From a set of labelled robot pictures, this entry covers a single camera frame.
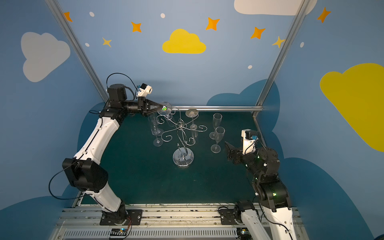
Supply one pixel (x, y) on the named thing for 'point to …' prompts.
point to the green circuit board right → (243, 233)
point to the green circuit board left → (118, 233)
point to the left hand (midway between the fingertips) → (161, 106)
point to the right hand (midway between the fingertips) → (236, 139)
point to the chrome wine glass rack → (182, 157)
